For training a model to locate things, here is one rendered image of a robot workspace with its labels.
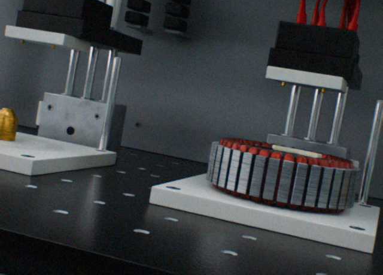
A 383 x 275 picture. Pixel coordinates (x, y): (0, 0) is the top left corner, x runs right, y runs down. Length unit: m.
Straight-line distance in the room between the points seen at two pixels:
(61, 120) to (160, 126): 0.14
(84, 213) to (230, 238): 0.09
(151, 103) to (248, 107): 0.12
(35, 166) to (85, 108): 0.20
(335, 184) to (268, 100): 0.31
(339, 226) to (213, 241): 0.09
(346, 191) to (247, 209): 0.08
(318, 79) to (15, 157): 0.24
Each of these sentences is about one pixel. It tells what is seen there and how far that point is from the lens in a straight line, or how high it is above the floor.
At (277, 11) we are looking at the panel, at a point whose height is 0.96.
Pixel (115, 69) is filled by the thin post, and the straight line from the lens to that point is 0.62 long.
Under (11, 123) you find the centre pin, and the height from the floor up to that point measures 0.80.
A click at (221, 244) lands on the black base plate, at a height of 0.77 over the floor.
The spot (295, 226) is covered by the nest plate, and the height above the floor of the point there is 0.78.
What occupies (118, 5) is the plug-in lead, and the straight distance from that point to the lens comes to 0.71.
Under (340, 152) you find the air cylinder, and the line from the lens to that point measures 0.61.
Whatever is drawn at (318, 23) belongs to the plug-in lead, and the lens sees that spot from 0.63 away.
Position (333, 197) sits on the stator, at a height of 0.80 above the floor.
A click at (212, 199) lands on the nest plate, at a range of 0.44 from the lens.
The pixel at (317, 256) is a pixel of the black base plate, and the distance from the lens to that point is 0.38.
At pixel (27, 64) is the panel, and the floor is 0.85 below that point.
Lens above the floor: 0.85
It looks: 3 degrees down
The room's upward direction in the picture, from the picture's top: 10 degrees clockwise
